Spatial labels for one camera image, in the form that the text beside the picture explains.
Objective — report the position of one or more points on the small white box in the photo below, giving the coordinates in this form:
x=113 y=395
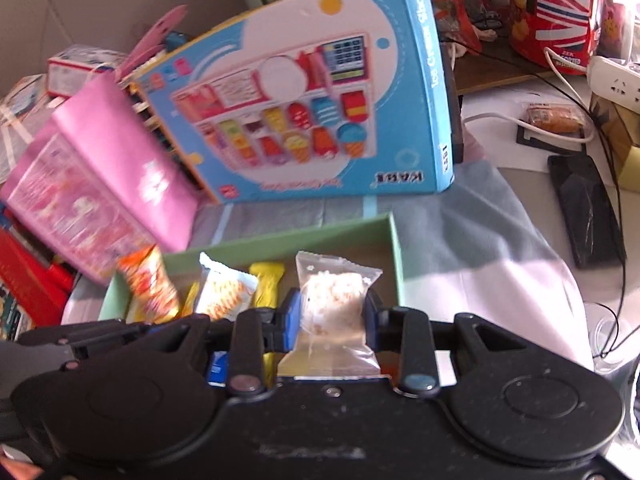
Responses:
x=82 y=67

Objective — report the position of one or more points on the clear packet with white snack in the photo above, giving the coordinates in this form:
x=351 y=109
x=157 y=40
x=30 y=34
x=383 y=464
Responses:
x=330 y=305

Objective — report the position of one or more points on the white power strip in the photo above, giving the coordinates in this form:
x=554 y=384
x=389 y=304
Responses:
x=617 y=82

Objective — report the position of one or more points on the red box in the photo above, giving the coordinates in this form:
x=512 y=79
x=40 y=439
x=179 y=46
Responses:
x=30 y=280

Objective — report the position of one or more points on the black phone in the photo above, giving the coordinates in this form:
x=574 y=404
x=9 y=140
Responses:
x=587 y=210

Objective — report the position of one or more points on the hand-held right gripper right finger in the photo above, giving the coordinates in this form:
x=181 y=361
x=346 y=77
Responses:
x=370 y=320

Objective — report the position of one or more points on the green cardboard box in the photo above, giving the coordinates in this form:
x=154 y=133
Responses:
x=390 y=260

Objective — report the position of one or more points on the blue toy box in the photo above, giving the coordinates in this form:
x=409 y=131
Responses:
x=300 y=95

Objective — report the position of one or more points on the pastel striped blanket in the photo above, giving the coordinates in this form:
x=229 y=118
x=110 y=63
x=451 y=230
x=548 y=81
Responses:
x=475 y=260

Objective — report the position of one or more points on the blue snack packet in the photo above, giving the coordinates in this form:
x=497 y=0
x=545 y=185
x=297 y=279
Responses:
x=218 y=367

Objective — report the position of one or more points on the white and orange snack packet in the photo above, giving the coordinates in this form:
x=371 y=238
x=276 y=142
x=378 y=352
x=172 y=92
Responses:
x=225 y=290

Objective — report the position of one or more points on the plain yellow snack packet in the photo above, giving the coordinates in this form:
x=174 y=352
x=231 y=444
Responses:
x=267 y=285

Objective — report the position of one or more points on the large orange snack packet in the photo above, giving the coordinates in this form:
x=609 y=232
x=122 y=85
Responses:
x=150 y=287

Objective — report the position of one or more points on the small yellow snack packet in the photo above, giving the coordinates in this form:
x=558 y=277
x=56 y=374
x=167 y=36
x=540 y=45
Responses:
x=190 y=300

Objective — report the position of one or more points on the pink gift bag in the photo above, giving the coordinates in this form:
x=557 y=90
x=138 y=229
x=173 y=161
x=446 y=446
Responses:
x=100 y=185

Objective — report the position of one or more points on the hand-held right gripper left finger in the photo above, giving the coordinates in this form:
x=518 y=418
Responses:
x=292 y=317

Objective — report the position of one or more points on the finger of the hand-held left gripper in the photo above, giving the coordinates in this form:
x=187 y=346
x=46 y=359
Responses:
x=100 y=335

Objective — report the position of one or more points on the red flag print tin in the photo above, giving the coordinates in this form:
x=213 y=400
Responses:
x=555 y=10

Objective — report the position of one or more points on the white folding table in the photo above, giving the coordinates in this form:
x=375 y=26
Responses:
x=505 y=140

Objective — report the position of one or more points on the yellowish cardboard box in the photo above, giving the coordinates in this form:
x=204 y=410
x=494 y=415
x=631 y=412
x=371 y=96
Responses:
x=622 y=145

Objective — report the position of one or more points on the brown snack packet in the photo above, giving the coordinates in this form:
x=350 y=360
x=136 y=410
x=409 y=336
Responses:
x=552 y=116

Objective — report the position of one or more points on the clear plastic bottle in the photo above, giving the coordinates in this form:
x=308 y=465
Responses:
x=612 y=335

